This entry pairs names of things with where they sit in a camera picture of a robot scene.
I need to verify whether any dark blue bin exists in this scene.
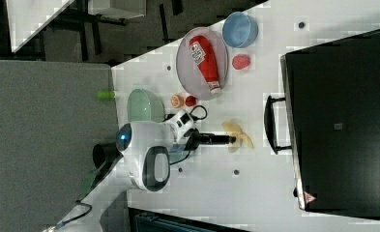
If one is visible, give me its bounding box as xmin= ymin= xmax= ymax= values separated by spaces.
xmin=132 ymin=213 xmax=244 ymax=232

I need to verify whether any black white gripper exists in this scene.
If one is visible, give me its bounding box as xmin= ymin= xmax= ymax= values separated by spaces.
xmin=164 ymin=110 xmax=236 ymax=152

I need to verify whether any plush orange slice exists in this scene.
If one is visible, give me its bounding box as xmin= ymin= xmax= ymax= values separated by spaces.
xmin=170 ymin=94 xmax=185 ymax=108

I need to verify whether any blue bowl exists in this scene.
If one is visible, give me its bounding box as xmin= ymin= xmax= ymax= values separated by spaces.
xmin=222 ymin=12 xmax=259 ymax=48

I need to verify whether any grey partition panel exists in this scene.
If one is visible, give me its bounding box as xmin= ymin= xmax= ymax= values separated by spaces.
xmin=0 ymin=61 xmax=118 ymax=232

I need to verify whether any red plush ketchup bottle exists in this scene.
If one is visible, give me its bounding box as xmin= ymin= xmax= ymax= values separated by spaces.
xmin=190 ymin=35 xmax=221 ymax=95

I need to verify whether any green colander basket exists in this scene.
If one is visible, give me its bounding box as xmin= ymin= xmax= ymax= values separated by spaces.
xmin=127 ymin=89 xmax=164 ymax=123

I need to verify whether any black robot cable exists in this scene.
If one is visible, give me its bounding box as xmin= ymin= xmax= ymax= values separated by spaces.
xmin=164 ymin=104 xmax=209 ymax=124

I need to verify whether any white side table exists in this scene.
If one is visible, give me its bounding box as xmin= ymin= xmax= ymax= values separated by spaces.
xmin=5 ymin=0 xmax=75 ymax=53

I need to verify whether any yellow plush peeled banana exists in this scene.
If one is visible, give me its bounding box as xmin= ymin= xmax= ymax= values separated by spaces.
xmin=221 ymin=121 xmax=254 ymax=153

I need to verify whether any grey round plate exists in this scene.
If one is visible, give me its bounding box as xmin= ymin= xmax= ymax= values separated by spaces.
xmin=176 ymin=27 xmax=228 ymax=101

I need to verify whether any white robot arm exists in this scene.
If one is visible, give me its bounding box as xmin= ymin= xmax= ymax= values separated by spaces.
xmin=43 ymin=110 xmax=237 ymax=232

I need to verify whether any green cylinder marker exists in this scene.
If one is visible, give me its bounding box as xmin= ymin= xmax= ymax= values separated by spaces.
xmin=97 ymin=91 xmax=116 ymax=100

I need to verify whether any small red plush strawberry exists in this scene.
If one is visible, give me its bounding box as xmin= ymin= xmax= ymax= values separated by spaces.
xmin=185 ymin=96 xmax=196 ymax=107

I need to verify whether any large plush strawberry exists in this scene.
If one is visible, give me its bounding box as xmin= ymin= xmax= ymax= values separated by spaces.
xmin=232 ymin=54 xmax=250 ymax=70

